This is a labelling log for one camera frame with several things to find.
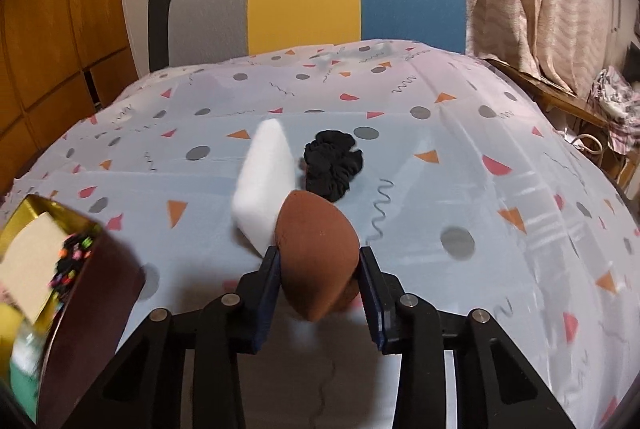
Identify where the brown makeup sponge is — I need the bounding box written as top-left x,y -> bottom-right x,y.
276,190 -> 360,322

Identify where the white foam sponge bar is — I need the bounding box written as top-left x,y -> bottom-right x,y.
231,119 -> 296,257

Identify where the black scrunchie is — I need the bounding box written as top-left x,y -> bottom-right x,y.
303,130 -> 363,202

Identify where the cream knit cloth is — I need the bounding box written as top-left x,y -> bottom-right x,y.
1,212 -> 67,324

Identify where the green silicone puff holder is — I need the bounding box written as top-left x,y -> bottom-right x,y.
10,347 -> 40,421

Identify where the yellow sponge block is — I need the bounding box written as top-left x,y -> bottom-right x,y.
0,302 -> 24,381

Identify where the patterned white tablecloth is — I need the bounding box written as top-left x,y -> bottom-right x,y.
1,41 -> 639,428

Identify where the gold metal tin box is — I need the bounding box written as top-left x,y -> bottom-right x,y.
1,194 -> 144,428

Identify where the wooden side table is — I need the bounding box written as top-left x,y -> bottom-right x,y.
486,58 -> 639,190

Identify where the grey yellow blue chair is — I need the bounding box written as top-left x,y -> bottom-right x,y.
148,0 -> 466,71

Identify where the crumpled clothes pile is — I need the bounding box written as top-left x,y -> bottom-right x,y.
589,66 -> 639,155

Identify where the wooden panel cabinet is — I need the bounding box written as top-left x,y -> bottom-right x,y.
1,0 -> 138,190

